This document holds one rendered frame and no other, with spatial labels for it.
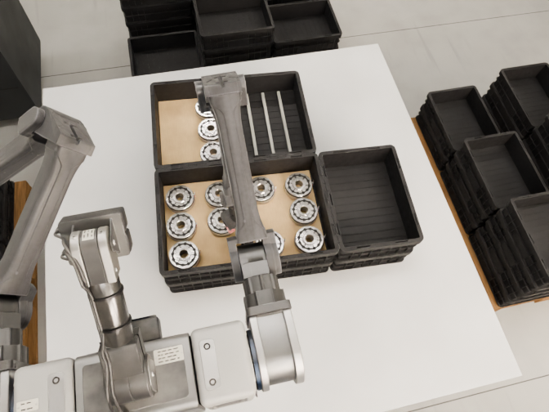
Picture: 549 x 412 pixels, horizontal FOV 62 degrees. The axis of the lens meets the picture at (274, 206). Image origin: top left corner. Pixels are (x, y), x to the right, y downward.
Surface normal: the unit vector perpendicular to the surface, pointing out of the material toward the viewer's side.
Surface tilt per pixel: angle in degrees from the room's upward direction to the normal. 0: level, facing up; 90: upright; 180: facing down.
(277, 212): 0
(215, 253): 0
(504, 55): 0
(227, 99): 32
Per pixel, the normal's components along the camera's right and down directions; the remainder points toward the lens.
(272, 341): 0.05, -0.44
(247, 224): 0.14, 0.11
